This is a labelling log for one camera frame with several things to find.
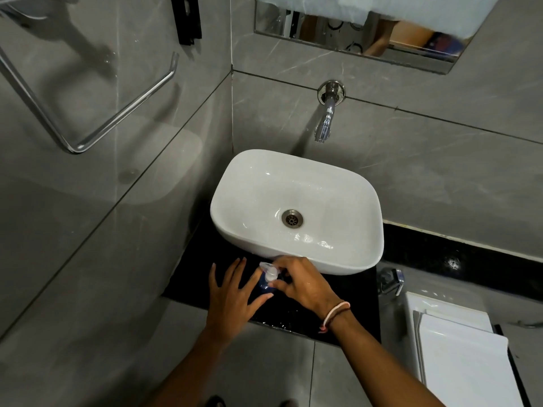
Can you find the person's left hand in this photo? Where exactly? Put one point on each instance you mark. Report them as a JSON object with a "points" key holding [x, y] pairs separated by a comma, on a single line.
{"points": [[227, 307]]}

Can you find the person's right hand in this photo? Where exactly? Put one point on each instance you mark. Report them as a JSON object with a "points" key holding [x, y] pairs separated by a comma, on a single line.
{"points": [[307, 288]]}

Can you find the person's left middle finger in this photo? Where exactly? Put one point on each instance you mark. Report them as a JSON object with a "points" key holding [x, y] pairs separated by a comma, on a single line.
{"points": [[241, 273]]}

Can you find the person's left thumb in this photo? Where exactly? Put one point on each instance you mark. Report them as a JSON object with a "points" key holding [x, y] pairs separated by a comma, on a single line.
{"points": [[259, 304]]}

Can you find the person's left little finger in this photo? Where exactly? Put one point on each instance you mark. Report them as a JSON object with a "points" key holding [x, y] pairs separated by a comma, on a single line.
{"points": [[213, 277]]}

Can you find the person's right thumb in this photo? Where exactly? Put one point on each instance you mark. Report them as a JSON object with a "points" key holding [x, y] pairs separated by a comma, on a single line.
{"points": [[279, 284]]}

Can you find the person's right forearm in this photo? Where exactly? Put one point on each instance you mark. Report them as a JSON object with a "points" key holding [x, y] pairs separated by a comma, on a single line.
{"points": [[381, 364]]}

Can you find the person's left forearm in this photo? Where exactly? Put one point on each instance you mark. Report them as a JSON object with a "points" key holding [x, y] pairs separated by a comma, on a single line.
{"points": [[193, 368]]}

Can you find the pink thread wristband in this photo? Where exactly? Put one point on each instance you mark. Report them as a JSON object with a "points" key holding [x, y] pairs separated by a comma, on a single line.
{"points": [[335, 313]]}

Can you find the metal basin drain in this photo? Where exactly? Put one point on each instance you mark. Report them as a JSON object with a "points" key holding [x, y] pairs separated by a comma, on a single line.
{"points": [[292, 218]]}

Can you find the white ceramic wash basin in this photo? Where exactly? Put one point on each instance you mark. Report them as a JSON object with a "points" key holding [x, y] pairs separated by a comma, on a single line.
{"points": [[331, 194]]}

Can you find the chrome towel bar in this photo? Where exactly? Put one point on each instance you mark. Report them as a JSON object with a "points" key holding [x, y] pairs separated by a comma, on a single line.
{"points": [[127, 110]]}

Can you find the white toilet cistern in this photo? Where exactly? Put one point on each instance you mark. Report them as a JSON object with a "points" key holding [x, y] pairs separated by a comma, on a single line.
{"points": [[458, 356]]}

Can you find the chrome wall valve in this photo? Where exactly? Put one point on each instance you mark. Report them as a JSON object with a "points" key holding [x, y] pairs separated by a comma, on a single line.
{"points": [[392, 281]]}

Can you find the chrome wall faucet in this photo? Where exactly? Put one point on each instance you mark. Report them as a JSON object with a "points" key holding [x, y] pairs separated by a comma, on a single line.
{"points": [[326, 114]]}

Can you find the wall mirror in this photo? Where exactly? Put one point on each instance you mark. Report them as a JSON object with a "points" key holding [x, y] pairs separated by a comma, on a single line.
{"points": [[331, 31]]}

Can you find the black wall holder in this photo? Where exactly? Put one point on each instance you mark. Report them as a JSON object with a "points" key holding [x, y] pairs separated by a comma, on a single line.
{"points": [[186, 19]]}

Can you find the chrome wall shelf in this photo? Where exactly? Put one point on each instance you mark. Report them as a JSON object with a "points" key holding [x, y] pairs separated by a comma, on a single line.
{"points": [[19, 6]]}

